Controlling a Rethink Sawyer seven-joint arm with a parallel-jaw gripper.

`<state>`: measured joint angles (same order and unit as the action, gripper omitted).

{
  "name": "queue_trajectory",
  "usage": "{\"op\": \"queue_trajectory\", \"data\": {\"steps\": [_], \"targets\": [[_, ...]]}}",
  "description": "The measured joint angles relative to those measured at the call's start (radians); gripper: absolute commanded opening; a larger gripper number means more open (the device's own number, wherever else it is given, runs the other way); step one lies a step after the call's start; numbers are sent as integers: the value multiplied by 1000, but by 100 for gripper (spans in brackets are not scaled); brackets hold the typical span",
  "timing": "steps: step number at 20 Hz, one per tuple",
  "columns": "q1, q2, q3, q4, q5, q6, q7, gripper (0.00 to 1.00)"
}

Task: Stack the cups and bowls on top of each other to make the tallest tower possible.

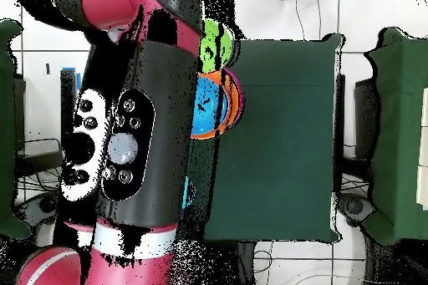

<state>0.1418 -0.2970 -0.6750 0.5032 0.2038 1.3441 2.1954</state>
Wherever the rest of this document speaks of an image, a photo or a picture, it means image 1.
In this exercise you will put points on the large blue bowl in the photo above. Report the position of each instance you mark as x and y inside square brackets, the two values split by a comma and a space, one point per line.
[207, 114]

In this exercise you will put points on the large orange bowl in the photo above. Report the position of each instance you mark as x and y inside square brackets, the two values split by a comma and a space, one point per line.
[234, 104]

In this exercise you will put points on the large pink bowl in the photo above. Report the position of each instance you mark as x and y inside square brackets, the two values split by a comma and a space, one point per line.
[241, 97]

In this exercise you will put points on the small green bowl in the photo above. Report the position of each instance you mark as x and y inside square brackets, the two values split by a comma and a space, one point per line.
[225, 47]

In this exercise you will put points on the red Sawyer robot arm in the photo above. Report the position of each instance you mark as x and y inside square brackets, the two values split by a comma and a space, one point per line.
[150, 131]

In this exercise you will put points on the small blue bowl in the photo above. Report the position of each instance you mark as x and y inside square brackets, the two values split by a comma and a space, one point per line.
[186, 193]

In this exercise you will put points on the dark green tablecloth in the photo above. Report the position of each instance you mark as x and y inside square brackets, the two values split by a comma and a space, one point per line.
[284, 148]

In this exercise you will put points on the blue tape strip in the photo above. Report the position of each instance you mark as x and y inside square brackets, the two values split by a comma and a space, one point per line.
[77, 77]

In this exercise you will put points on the green cloth covered side table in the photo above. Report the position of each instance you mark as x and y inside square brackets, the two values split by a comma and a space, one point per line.
[401, 131]
[6, 131]

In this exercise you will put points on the white box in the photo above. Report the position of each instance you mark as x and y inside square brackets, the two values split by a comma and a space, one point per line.
[424, 181]

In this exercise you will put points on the black metal post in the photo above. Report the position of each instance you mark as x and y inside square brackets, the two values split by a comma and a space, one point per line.
[67, 104]
[340, 114]

